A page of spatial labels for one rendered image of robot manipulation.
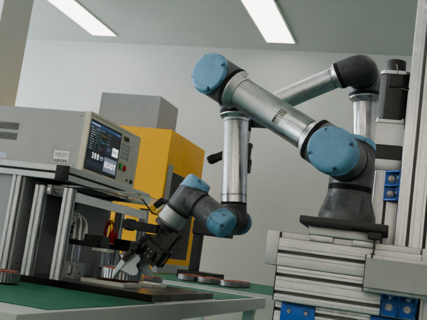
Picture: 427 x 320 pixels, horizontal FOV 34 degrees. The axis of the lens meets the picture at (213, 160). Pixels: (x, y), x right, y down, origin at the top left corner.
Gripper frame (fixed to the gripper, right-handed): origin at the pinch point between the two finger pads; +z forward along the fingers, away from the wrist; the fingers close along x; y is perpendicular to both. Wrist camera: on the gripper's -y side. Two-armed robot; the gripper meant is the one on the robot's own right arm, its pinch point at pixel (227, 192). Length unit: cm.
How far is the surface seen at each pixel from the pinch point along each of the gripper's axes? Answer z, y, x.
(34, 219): 21, -45, -62
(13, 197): 15, -53, -63
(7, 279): 39, -38, -85
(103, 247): 27, -28, -44
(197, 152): -74, -126, 386
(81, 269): 35, -36, -42
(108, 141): -10, -36, -35
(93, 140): -8, -37, -47
